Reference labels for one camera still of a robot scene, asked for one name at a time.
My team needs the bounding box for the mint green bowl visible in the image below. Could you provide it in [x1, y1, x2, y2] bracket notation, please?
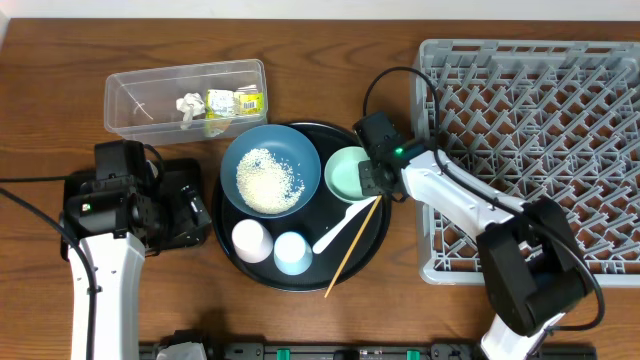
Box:
[324, 146, 369, 203]

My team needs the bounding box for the white pink cup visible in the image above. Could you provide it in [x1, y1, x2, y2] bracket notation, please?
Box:
[232, 219, 273, 263]

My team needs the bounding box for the pile of white rice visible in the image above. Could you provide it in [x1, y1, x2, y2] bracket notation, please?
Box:
[236, 148, 305, 215]

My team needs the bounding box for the blue plate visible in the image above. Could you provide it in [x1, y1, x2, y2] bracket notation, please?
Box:
[220, 125, 321, 219]

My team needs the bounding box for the light blue cup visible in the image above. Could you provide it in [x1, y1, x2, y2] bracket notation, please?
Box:
[274, 232, 313, 276]

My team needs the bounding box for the white tissue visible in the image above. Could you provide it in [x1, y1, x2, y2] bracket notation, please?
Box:
[176, 93, 206, 130]

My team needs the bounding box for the yellow green snack wrapper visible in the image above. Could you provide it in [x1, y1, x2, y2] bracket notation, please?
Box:
[205, 84, 266, 137]

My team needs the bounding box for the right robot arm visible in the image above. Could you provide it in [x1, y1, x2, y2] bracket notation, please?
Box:
[353, 112, 592, 359]

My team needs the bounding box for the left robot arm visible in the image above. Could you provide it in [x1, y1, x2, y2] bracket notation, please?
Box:
[60, 140, 211, 359]

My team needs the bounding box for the grey dishwasher rack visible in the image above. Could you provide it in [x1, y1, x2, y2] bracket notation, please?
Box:
[410, 39, 639, 288]

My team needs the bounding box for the black rectangular tray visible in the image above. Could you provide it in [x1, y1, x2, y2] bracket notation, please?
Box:
[61, 159, 212, 256]

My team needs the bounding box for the white plastic knife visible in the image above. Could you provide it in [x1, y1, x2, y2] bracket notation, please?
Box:
[312, 197, 374, 254]

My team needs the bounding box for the wooden chopstick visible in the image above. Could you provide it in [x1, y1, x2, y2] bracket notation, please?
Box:
[324, 195, 382, 299]

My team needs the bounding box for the round black tray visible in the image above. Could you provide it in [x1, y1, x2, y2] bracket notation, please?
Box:
[211, 122, 392, 292]

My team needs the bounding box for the clear plastic bin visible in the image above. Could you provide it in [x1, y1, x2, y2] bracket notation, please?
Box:
[104, 59, 268, 145]

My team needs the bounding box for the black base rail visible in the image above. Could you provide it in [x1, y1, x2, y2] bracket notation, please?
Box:
[139, 343, 598, 360]

